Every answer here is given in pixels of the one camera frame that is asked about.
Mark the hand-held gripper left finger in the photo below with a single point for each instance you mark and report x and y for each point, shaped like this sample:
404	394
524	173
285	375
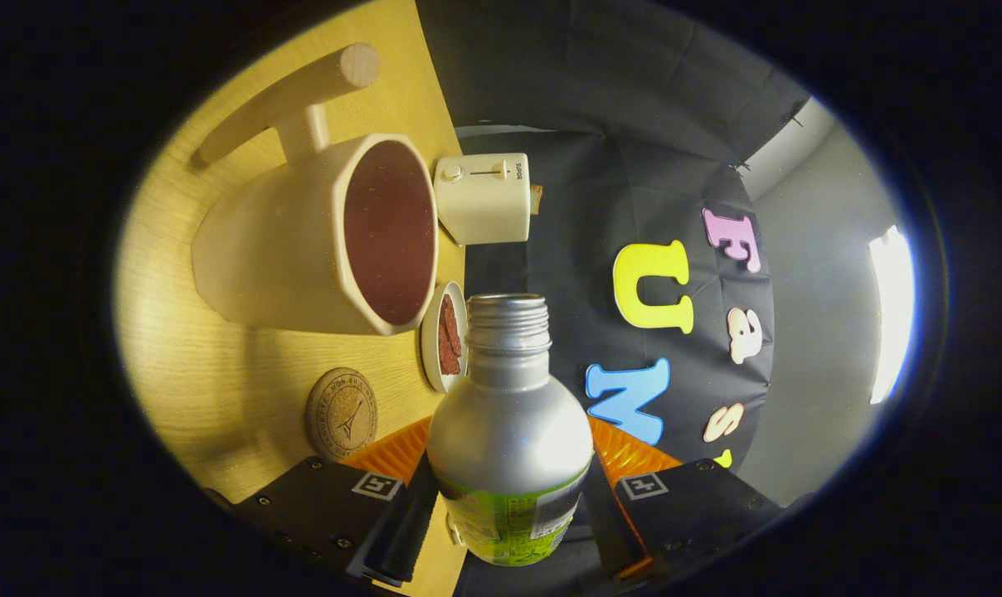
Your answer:
401	539

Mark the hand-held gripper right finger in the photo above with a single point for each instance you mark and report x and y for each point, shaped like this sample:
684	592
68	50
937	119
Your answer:
609	539

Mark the round cork coaster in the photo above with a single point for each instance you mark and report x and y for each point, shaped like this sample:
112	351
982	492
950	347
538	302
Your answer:
342	414

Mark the silver bottle with green label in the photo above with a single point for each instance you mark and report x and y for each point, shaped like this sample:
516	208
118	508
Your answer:
509	431

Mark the small white plate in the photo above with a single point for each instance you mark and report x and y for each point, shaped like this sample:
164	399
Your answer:
430	348

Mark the bacon strips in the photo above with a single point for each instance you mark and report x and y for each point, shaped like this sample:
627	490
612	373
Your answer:
449	340

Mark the wooden table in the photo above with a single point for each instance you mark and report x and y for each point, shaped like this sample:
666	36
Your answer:
219	373

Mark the cream toaster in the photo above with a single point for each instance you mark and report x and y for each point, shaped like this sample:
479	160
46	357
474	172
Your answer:
484	207

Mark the toast slice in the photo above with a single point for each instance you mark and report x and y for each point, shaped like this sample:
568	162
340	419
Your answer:
537	199

